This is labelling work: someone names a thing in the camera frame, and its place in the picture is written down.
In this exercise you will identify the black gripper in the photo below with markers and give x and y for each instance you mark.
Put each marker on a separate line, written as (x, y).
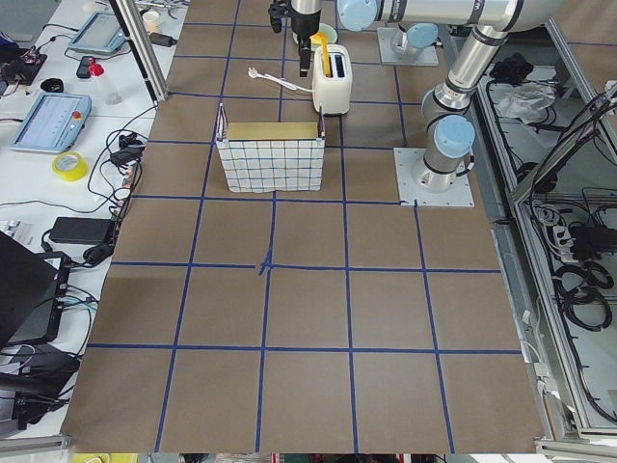
(307, 26)

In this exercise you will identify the white two-slot toaster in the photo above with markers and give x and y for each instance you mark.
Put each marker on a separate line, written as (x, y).
(331, 94)

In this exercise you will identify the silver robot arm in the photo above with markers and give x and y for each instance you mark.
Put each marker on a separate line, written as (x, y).
(449, 135)
(415, 38)

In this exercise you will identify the toast slice in toaster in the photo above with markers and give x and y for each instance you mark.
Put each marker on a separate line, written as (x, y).
(320, 41)

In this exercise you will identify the light green plate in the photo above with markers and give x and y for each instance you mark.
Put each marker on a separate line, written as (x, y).
(328, 32)

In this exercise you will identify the white paper cup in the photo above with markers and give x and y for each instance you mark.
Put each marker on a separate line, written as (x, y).
(152, 21)

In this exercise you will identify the white bottle red cap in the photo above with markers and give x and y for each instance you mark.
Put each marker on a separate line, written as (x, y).
(104, 82)

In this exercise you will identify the blue teach pendant far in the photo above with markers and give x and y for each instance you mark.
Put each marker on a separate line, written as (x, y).
(100, 34)

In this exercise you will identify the blue teach pendant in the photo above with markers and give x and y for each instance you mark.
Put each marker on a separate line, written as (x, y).
(100, 34)
(53, 123)

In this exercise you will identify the black remote phone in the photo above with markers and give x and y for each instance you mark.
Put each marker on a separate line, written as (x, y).
(83, 71)

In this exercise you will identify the yellow tape roll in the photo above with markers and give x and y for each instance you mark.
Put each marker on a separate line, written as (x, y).
(69, 166)

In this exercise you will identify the blue teach pendant near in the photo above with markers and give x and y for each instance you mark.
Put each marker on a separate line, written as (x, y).
(53, 123)

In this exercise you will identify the black power adapter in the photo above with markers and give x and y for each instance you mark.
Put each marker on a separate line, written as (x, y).
(81, 230)

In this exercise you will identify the black laptop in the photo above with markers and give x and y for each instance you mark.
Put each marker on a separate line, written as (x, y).
(32, 285)

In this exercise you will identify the wire basket with wooden shelves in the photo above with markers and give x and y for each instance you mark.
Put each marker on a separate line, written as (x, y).
(267, 157)

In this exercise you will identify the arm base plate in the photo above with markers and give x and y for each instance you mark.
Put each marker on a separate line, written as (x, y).
(426, 58)
(419, 186)

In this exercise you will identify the aluminium frame post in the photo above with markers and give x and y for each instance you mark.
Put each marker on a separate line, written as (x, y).
(135, 32)

